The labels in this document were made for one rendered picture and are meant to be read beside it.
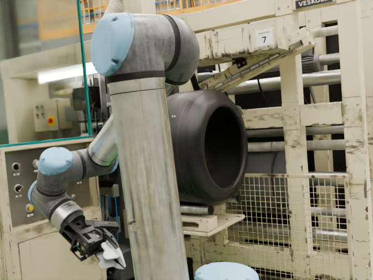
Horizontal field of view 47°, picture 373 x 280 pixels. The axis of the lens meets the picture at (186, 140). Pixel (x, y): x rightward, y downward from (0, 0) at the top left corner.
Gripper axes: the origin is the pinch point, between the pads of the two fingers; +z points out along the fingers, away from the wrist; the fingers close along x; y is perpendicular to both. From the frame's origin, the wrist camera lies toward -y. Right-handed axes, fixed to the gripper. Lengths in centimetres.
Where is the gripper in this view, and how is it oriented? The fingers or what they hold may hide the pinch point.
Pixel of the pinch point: (123, 263)
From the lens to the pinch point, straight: 128.2
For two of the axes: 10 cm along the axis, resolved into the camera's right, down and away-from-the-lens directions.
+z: 7.4, 5.4, -4.0
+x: 4.1, -8.3, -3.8
